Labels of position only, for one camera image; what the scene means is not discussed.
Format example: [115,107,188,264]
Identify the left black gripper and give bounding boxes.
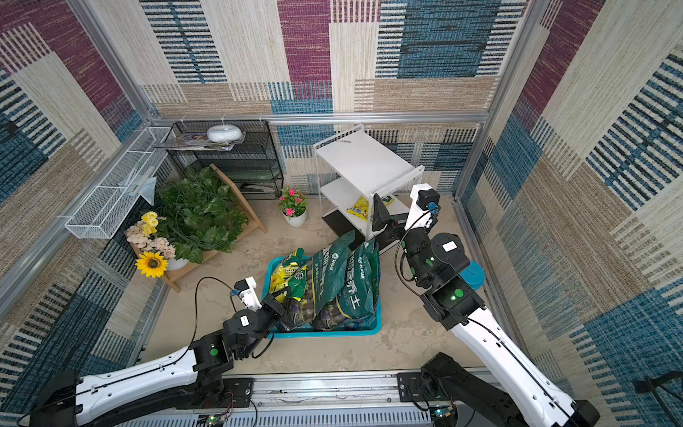
[237,285,291,360]

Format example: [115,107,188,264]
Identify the green soil bag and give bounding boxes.
[311,238,380,331]
[282,231,356,330]

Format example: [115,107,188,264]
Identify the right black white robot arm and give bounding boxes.
[372,185,599,426]

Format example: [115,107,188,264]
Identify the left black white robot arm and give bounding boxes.
[17,295,286,426]

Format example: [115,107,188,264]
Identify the white three-tier shelf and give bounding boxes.
[312,125,424,252]

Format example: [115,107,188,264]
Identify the magazine on black shelf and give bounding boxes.
[151,133,247,151]

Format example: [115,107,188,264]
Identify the pink flowers white pot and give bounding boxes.
[279,188,307,228]

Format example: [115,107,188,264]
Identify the teal plastic basket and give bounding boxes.
[260,256,382,339]

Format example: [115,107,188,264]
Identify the wooden plant stand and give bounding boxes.
[152,165,267,291]

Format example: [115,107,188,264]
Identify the teal round canister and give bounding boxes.
[460,261,486,291]

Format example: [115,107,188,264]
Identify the green leafy plant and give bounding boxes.
[158,167,249,264]

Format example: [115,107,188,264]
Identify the sunflower bouquet in pot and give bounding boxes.
[125,211,190,279]

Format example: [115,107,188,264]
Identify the white round device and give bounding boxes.
[206,124,243,143]

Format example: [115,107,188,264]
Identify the black tripod at edge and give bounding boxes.
[631,370,682,426]

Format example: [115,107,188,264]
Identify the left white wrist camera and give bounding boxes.
[231,277,261,311]

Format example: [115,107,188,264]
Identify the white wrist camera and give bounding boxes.
[405,183,440,232]
[231,277,261,311]

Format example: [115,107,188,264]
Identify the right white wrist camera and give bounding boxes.
[405,183,440,232]

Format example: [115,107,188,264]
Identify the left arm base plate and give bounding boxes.
[215,377,254,409]

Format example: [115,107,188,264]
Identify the aluminium front rail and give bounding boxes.
[87,365,561,427]

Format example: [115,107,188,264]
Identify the black wire shelf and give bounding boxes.
[169,120,284,199]

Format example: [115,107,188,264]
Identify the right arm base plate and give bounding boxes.
[396,372,462,403]

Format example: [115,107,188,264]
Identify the white wire wall basket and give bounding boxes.
[65,126,171,239]

